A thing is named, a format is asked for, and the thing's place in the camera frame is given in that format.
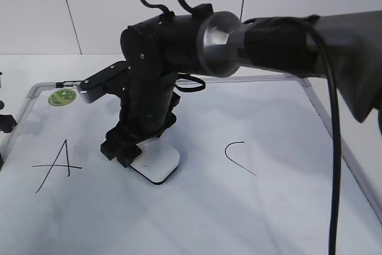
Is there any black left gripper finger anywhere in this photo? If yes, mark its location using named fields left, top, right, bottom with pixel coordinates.
left=0, top=115, right=17, bottom=133

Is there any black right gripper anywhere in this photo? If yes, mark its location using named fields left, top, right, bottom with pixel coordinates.
left=100, top=68, right=180, bottom=168

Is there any white whiteboard eraser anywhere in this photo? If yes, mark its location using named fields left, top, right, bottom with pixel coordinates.
left=130, top=139, right=180, bottom=185

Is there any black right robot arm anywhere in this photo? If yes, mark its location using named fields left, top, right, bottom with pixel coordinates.
left=101, top=7, right=381, bottom=166

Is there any round green magnet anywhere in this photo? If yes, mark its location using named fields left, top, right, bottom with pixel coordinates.
left=48, top=89, right=76, bottom=107

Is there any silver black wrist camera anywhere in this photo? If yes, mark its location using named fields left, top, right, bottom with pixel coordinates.
left=78, top=60, right=130, bottom=103

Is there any white board with grey frame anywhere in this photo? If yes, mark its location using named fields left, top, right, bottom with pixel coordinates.
left=0, top=75, right=382, bottom=255

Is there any black cable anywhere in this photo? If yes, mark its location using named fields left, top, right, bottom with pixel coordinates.
left=137, top=0, right=341, bottom=255

